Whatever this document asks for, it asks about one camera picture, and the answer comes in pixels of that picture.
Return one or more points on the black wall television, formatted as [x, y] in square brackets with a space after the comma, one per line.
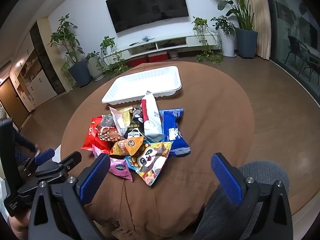
[147, 5]

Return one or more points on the panda print snack packet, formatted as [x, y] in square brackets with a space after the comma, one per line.
[150, 160]

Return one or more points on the small dark ornament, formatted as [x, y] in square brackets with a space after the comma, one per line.
[146, 39]

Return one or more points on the large-leaf plant in dark pot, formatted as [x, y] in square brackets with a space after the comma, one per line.
[246, 42]

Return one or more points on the red snack packet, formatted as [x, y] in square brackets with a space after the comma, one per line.
[91, 137]

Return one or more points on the white television cabinet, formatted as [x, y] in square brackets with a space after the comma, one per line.
[140, 52]

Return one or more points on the beige curtain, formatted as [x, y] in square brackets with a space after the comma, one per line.
[263, 30]

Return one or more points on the trailing plant in small pot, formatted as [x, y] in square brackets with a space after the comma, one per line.
[200, 22]

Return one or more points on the brown tablecloth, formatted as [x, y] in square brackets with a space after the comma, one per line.
[212, 105]

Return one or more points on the tall tree in grey pot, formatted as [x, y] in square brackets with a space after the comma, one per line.
[80, 73]

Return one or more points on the brown checkered candy packet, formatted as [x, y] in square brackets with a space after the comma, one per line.
[110, 133]

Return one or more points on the white plastic tray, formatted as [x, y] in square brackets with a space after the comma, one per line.
[145, 82]

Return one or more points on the person's left hand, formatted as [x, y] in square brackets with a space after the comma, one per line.
[18, 222]

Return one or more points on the wooden door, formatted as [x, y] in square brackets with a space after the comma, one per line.
[12, 100]

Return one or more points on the small grey pot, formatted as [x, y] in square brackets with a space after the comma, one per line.
[173, 54]

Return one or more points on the orange snack packet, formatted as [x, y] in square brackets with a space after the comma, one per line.
[127, 145]

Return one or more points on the gold snack packet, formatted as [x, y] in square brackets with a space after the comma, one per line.
[126, 115]

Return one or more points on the glass sliding door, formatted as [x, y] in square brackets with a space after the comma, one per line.
[287, 42]

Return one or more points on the red storage box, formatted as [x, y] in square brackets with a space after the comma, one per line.
[157, 57]
[137, 62]

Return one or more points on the green-edged bag of dark beans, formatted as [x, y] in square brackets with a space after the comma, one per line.
[107, 120]

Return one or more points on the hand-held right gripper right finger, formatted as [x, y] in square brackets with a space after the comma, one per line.
[226, 177]

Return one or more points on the clear plastic snack packet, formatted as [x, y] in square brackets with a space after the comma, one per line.
[117, 120]

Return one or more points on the white and wood wall cabinet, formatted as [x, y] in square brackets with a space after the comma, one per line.
[42, 87]

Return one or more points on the bushy plant in white pot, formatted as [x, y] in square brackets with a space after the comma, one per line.
[228, 45]

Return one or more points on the blue snack packet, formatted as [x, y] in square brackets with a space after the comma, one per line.
[175, 135]

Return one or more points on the plant in white round pot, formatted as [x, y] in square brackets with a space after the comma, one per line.
[96, 70]

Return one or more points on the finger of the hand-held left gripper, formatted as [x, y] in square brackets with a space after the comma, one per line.
[45, 156]
[71, 160]

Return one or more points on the black outdoor chair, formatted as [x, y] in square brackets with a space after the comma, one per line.
[295, 47]

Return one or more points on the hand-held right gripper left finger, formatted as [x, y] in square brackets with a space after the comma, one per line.
[92, 177]

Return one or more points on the black snack packet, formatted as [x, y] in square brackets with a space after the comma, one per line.
[133, 130]

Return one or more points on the trailing green vine plant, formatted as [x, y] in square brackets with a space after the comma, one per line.
[108, 43]

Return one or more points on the pink snack packet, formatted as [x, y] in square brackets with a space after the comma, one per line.
[120, 168]

